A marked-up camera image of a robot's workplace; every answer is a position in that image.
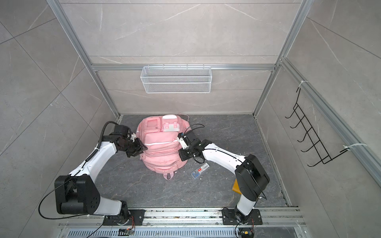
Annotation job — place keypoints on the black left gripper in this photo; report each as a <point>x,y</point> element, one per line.
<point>139,148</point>

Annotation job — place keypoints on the pink student backpack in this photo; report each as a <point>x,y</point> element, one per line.
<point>160,135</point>

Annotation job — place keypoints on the black wire hook rack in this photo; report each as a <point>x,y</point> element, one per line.
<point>311,135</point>

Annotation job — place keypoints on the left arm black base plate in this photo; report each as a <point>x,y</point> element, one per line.
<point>135,216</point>

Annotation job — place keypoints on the white wire mesh basket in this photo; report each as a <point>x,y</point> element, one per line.
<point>176,79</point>

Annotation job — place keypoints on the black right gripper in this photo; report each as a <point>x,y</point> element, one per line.
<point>181,153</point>

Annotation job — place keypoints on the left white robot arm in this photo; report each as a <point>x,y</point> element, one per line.
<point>77,194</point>

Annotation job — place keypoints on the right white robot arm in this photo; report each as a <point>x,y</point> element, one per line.
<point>251,177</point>

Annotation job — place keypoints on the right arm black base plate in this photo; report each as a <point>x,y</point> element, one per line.
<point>235,217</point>

